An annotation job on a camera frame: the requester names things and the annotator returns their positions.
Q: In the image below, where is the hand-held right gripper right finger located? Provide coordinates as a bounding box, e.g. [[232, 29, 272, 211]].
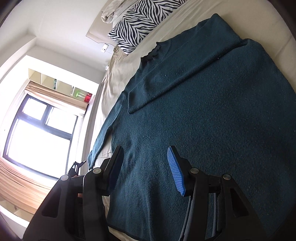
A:
[[167, 146, 274, 241]]

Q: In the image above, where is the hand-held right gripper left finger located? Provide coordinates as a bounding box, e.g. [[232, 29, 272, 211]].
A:
[[22, 146, 124, 241]]

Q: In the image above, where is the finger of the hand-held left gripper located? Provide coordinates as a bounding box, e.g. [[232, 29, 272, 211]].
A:
[[68, 160, 84, 178]]

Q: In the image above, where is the dark teal knit sweater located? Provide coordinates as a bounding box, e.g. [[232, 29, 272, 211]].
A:
[[87, 13, 296, 241]]

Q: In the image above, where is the black framed window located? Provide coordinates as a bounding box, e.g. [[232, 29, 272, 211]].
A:
[[2, 92, 79, 179]]

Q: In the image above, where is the beige curtain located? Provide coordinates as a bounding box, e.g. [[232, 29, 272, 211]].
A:
[[0, 157, 56, 209], [24, 81, 90, 114]]

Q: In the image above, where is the bed with beige sheet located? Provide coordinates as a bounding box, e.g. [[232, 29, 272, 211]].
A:
[[89, 0, 296, 241]]

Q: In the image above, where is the beige upholstered headboard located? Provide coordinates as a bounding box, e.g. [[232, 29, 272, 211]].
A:
[[86, 16, 121, 44]]

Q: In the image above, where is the zebra print pillow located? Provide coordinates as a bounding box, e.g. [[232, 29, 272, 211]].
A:
[[107, 0, 188, 55]]

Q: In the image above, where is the folded cream duvet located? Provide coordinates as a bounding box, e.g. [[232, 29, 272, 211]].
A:
[[100, 0, 139, 24]]

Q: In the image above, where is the white wall shelf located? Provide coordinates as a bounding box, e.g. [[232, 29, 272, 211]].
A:
[[28, 68, 94, 104]]

